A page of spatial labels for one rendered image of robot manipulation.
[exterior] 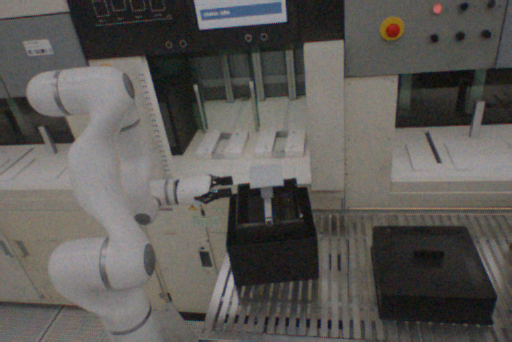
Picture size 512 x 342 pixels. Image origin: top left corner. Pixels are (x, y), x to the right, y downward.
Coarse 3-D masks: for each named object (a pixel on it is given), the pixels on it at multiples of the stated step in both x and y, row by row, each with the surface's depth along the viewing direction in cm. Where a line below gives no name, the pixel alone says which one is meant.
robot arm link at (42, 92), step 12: (48, 72) 87; (36, 84) 85; (48, 84) 85; (36, 96) 85; (48, 96) 85; (36, 108) 87; (48, 108) 86; (60, 108) 86; (132, 108) 107; (132, 120) 108
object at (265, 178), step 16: (256, 176) 123; (272, 176) 122; (240, 192) 139; (256, 192) 139; (272, 192) 139; (288, 192) 139; (240, 208) 135; (272, 208) 141; (240, 224) 120; (256, 224) 119; (272, 224) 118; (288, 224) 119; (240, 240) 123; (256, 240) 123; (272, 240) 123
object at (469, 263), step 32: (384, 256) 119; (416, 256) 116; (448, 256) 116; (384, 288) 109; (416, 288) 108; (448, 288) 107; (480, 288) 106; (416, 320) 111; (448, 320) 109; (480, 320) 107
